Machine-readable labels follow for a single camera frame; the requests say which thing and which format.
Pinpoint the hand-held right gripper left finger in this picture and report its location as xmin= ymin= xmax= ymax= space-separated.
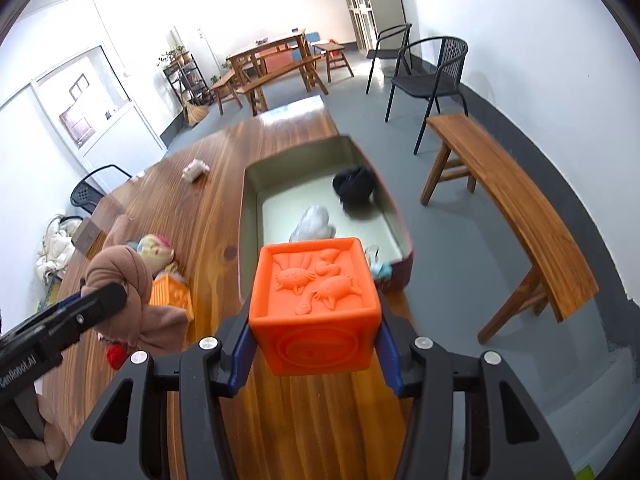
xmin=57 ymin=302 xmax=258 ymax=480

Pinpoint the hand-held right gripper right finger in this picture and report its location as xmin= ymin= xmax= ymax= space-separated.
xmin=372 ymin=292 xmax=576 ymax=480

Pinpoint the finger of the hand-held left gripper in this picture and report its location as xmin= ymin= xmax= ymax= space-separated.
xmin=37 ymin=282 xmax=129 ymax=349

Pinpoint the brown knotted cloth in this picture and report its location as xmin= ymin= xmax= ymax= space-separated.
xmin=84 ymin=215 xmax=190 ymax=357

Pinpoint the orange rubber cube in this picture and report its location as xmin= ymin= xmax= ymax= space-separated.
xmin=248 ymin=236 xmax=383 ymax=377

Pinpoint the pink tin container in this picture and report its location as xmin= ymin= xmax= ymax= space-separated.
xmin=237 ymin=135 xmax=415 ymax=311

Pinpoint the white jacket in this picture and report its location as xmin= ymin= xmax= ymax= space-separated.
xmin=36 ymin=214 xmax=82 ymax=282

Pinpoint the cardboard box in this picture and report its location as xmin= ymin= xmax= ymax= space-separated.
xmin=72 ymin=217 xmax=104 ymax=257

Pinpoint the pastel striped sock ball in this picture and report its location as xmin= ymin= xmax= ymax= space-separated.
xmin=131 ymin=234 xmax=176 ymax=276

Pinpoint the black chair with round back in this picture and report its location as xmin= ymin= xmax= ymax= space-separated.
xmin=70 ymin=165 xmax=132 ymax=214

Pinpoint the grey sock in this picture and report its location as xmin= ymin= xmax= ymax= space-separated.
xmin=289 ymin=205 xmax=337 ymax=243

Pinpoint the black sock ball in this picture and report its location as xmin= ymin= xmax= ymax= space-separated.
xmin=332 ymin=165 xmax=377 ymax=207

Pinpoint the white framed window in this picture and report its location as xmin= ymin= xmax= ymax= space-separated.
xmin=30 ymin=44 xmax=167 ymax=181

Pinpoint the long wooden bench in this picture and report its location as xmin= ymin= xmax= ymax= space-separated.
xmin=420 ymin=113 xmax=600 ymax=345

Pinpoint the straw broom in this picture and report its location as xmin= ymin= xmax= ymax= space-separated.
xmin=182 ymin=95 xmax=210 ymax=126

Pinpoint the black plant shelf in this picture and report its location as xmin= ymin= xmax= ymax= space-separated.
xmin=162 ymin=45 xmax=211 ymax=111

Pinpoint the wooden dining bench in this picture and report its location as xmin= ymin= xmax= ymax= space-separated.
xmin=210 ymin=70 xmax=244 ymax=115
xmin=236 ymin=55 xmax=329 ymax=116

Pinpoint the black perforated metal chair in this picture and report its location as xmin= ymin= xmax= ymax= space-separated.
xmin=385 ymin=36 xmax=470 ymax=156

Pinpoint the wooden dining table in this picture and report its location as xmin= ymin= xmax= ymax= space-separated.
xmin=226 ymin=29 xmax=314 ymax=93

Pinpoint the small wooden stool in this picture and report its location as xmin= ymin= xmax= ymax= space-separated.
xmin=314 ymin=42 xmax=355 ymax=83

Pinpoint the grey metal cabinet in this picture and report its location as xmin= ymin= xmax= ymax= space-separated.
xmin=337 ymin=0 xmax=407 ymax=53

